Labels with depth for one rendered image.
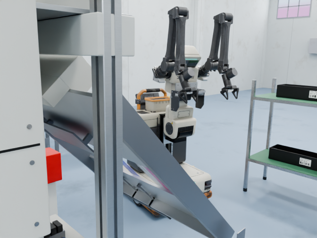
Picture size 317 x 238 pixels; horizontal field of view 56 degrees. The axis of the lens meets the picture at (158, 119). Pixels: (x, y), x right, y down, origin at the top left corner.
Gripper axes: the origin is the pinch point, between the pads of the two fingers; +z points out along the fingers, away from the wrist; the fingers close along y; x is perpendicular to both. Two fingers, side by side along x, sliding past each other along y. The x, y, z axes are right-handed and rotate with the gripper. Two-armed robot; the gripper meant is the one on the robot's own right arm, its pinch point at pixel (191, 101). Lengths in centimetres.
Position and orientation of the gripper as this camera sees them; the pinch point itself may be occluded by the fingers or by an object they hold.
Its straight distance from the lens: 204.3
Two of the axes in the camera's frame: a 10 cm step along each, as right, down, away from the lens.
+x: -5.5, 3.4, 7.6
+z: 3.1, 9.3, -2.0
